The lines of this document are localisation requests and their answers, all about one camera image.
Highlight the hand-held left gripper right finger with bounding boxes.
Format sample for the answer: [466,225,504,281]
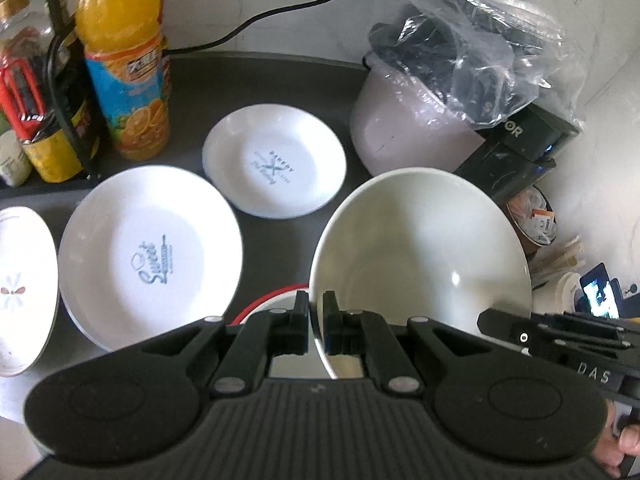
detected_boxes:
[322,290,498,397]

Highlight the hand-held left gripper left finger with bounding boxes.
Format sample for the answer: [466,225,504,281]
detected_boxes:
[127,290,310,400]

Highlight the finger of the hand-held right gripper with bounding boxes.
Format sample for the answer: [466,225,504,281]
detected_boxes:
[477,309,632,358]

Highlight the red-rimmed white bowl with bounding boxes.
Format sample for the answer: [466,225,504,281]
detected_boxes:
[227,282,311,328]

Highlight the large white bowl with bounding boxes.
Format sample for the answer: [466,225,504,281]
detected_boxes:
[309,167,533,378]

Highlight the white plate rolling-pin print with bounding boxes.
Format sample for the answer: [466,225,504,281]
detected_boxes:
[57,166,244,346]

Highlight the person's right hand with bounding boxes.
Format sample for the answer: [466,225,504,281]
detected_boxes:
[592,402,640,476]

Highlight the white paper cup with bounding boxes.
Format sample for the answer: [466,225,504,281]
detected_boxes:
[532,270,583,317]

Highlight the phone with lit screen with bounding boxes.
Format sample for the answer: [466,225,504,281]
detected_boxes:
[580,262,623,320]

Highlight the wooden chopstick packets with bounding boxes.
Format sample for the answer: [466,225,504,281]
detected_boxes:
[530,235,586,286]

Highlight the round container of sachets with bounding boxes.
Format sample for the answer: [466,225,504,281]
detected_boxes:
[505,185,558,248]

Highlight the white plate crossed-utensils print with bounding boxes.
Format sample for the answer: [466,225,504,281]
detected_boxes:
[201,104,347,219]

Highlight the black appliance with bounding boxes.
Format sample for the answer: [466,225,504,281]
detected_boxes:
[452,102,583,206]

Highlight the white pot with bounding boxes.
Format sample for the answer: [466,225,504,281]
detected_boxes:
[348,52,488,176]

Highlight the white plate flower print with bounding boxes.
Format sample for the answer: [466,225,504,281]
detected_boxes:
[0,206,60,378]

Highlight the clear plastic bag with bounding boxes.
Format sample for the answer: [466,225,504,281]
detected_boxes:
[367,0,586,128]

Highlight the orange juice bottle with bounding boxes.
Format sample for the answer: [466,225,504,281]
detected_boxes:
[75,0,171,162]

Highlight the white plastic bottle green label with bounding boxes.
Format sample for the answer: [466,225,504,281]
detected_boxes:
[0,130,32,186]

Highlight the glass jar gold lid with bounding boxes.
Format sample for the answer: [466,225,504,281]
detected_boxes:
[0,0,56,61]

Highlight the soy sauce bottle red handle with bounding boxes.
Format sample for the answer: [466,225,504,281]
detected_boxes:
[0,35,103,183]

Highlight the black cable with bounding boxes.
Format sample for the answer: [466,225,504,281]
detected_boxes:
[160,0,388,56]

